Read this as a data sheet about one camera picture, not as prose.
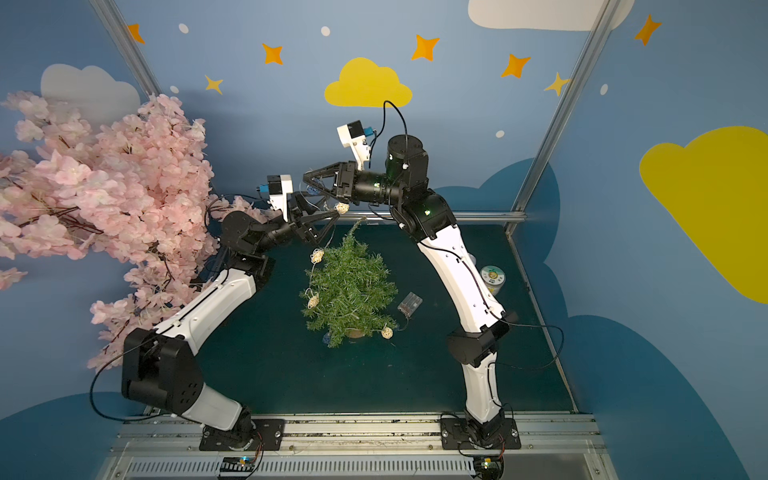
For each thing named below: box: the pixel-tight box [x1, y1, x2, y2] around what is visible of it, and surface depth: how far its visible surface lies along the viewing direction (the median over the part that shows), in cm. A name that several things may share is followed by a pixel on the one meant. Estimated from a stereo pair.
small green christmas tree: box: [300, 217, 399, 348], surface depth 73 cm
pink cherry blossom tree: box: [0, 92, 266, 370], surface depth 62 cm
